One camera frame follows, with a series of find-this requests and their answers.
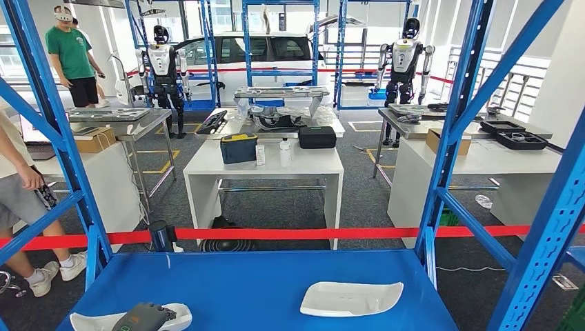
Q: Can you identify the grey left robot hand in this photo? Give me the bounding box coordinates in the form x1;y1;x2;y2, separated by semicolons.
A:
112;303;178;331

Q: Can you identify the white plastic car part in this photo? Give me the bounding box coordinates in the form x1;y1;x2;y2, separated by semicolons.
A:
69;303;193;331
300;281;404;319

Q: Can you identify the blue steel shelf rack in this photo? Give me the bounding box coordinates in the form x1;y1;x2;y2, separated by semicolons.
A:
333;0;419;110
124;0;223;110
0;0;585;331
566;246;585;271
241;0;321;88

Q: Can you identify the steel workbench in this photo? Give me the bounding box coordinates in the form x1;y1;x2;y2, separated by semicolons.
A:
67;108;177;213

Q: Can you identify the stamped metal part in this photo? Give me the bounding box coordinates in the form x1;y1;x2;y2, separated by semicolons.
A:
387;103;430;124

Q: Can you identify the black round stool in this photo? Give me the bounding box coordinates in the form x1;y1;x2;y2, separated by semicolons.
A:
199;239;258;252

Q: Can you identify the chrome chair base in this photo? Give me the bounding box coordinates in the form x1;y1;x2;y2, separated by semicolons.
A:
0;270;28;299

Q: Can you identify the person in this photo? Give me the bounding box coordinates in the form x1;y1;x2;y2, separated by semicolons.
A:
46;5;106;109
72;17;112;110
0;101;88;299

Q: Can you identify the red barrier tape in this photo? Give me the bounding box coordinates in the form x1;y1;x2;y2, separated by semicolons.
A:
0;224;585;252

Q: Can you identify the cardboard box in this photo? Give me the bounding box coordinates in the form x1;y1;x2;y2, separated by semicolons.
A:
72;127;117;154
426;128;473;157

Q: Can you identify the blue yellow tool bag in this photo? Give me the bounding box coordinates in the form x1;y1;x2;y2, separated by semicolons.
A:
220;133;259;165

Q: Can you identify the black plastic tray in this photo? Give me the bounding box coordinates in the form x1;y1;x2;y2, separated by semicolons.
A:
479;120;526;135
195;110;228;136
495;131;548;151

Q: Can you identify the silver laptop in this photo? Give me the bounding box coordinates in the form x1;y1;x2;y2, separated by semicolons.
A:
19;113;59;161

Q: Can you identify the white plastic bottle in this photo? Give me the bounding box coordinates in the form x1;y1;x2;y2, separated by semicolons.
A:
279;137;292;168

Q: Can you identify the white car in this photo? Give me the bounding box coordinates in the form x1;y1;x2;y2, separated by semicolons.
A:
116;30;333;108

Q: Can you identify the black carry case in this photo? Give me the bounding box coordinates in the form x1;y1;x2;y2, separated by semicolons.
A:
298;126;337;150

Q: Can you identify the black white humanoid robot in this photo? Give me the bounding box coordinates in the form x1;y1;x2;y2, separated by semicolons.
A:
135;25;193;139
375;17;435;148

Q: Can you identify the stamped metal panel on stand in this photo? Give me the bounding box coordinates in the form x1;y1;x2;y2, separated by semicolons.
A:
234;86;330;131

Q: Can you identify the low white table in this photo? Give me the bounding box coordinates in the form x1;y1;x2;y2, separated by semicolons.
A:
196;106;346;139

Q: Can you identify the green plastic crate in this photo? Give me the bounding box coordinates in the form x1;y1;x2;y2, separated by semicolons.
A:
554;283;585;331
438;208;459;228

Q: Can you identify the steel table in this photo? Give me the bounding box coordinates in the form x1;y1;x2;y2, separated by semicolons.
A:
373;103;554;179

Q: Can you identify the metal floor socket plate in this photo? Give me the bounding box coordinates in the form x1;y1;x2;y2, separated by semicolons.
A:
552;274;579;292

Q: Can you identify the white metal railing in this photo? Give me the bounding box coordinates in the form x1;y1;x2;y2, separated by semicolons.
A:
445;44;552;119

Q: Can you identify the black barrier post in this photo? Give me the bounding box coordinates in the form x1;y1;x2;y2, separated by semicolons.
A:
148;220;178;254

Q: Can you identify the white floor cable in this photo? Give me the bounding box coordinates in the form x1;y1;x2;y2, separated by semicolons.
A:
435;265;495;273

